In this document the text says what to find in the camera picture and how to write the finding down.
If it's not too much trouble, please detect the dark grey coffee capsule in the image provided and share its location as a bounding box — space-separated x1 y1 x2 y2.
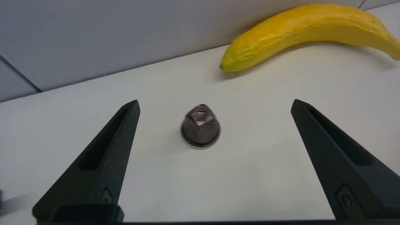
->
181 104 221 149

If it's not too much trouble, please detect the yellow banana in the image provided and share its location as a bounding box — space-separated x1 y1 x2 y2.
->
220 4 400 73

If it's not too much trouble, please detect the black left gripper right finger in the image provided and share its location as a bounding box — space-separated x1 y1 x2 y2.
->
291 99 400 221

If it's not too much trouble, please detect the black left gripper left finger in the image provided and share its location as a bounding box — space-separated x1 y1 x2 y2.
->
32 100 141 223

